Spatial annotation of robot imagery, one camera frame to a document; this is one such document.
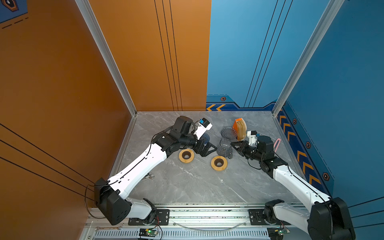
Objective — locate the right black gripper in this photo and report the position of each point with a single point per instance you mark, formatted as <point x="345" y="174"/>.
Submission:
<point x="243" y="146"/>

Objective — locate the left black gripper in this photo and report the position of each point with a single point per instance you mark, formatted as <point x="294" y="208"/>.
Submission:
<point x="204" y="152"/>

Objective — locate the grey ribbed glass pitcher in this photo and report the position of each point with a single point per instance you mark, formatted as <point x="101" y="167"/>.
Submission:
<point x="225" y="149"/>

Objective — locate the orange coffee filter box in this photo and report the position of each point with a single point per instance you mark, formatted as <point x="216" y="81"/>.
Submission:
<point x="241" y="129"/>

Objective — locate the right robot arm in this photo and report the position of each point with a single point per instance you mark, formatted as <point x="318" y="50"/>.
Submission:
<point x="325" y="218"/>

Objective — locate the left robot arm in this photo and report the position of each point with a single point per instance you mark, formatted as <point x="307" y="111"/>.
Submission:
<point x="112" y="195"/>

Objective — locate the grey glass dripper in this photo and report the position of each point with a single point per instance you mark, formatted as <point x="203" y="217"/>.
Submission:
<point x="229" y="133"/>

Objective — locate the metal wrench set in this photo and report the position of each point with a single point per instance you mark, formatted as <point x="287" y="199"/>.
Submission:
<point x="148" y="176"/>

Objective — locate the right circuit board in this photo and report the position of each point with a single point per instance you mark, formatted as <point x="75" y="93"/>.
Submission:
<point x="277" y="234"/>

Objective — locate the left green circuit board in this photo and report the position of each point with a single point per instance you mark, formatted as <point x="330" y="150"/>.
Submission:
<point x="148" y="233"/>

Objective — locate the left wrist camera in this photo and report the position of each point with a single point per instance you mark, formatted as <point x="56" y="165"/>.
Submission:
<point x="201" y="127"/>

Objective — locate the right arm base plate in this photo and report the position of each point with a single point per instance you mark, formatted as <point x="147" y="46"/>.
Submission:
<point x="257" y="217"/>

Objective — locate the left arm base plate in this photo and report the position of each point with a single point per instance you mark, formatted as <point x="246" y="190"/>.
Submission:
<point x="162" y="217"/>

